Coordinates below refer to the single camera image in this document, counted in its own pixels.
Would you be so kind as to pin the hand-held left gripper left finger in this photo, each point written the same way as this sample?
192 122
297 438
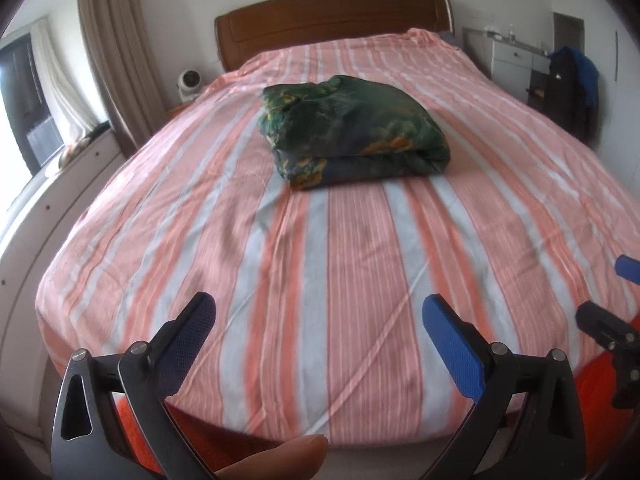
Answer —
187 330

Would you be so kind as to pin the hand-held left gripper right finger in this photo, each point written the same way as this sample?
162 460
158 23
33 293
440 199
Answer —
452 345

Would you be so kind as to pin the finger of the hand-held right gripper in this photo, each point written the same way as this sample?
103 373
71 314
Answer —
600 325
629 267

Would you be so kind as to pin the green floral blanket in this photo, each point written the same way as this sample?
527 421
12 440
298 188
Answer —
350 125

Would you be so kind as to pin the person's left hand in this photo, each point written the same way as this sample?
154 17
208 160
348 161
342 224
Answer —
280 460

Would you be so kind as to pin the person's orange garment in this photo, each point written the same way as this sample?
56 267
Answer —
600 435

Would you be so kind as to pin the pink striped bed sheet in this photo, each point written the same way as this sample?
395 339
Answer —
325 285

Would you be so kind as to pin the black and blue hanging jacket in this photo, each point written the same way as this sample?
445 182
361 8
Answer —
567 95

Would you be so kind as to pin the patterned window seat cushion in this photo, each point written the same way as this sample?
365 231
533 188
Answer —
80 145

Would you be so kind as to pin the white dresser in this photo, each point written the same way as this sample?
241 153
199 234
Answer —
515 57

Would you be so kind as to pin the white round fan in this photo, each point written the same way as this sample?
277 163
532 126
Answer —
189 84

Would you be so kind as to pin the grey framed panel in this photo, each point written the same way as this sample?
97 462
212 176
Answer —
477 52

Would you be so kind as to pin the window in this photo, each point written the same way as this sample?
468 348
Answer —
25 110

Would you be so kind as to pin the white sheer curtain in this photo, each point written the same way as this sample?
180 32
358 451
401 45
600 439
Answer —
60 85

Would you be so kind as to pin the beige curtain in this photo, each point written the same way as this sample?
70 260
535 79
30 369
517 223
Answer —
120 60

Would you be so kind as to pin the wooden headboard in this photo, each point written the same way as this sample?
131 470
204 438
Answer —
325 20

